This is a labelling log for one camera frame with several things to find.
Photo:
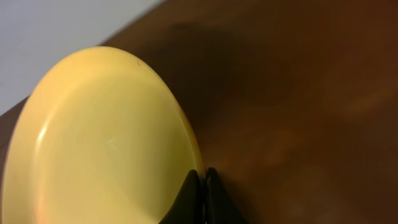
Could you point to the yellow plate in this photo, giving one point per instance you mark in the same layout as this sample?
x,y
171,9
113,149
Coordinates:
x,y
101,139

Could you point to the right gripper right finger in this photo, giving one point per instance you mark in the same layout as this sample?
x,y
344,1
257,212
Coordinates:
x,y
220,209

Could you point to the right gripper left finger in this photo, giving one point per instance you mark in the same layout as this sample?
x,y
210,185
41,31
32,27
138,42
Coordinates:
x,y
187,207

